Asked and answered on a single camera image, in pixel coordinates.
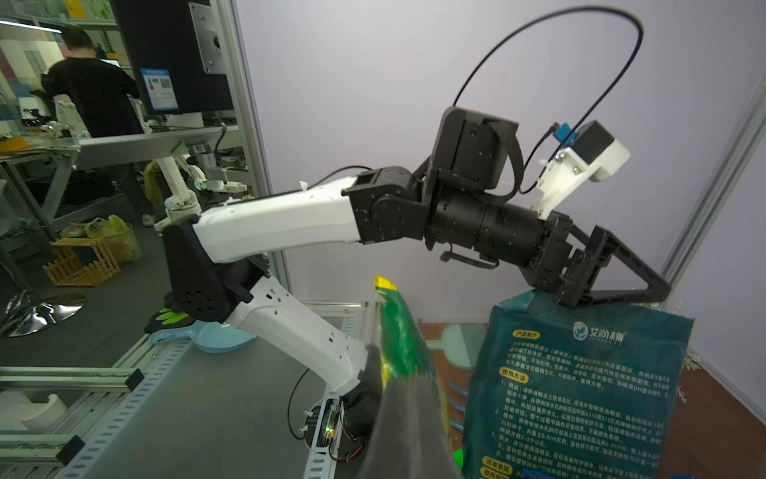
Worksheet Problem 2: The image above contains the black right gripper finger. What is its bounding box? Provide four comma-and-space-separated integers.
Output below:
356, 354, 461, 478

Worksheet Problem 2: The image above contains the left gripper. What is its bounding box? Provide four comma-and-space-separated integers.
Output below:
521, 213, 670, 307

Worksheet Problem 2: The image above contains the dark green soil bag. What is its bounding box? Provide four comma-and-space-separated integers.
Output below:
461, 291, 693, 478

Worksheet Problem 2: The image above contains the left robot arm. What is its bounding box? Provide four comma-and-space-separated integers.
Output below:
163, 107, 670, 437

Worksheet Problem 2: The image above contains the left yellow green fertilizer packet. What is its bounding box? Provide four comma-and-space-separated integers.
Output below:
374, 275, 449, 434

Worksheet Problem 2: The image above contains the teal plastic dustpan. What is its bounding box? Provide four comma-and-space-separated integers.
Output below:
426, 323, 487, 370

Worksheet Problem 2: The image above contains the aluminium corner profile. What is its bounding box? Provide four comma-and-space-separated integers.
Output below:
661, 75, 765, 289

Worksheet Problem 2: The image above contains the light blue slipper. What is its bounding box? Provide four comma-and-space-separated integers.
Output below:
149, 321, 257, 354

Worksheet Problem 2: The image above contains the yellow wooden crate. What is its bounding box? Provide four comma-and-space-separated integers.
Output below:
43, 238, 121, 287

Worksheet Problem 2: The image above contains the chrome chair base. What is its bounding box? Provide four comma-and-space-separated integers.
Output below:
1, 289, 86, 338

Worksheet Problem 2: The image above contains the black monitor on stand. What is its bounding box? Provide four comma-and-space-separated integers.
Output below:
112, 0, 233, 115

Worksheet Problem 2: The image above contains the person in black shirt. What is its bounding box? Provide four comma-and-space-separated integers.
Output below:
31, 25, 158, 228

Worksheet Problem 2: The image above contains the teal garden fork yellow handle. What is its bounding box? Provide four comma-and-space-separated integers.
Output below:
447, 382, 468, 432

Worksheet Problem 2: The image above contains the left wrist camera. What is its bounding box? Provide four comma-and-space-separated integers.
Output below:
532, 121, 630, 220

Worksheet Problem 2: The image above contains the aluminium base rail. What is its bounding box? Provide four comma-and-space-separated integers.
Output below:
0, 298, 384, 479

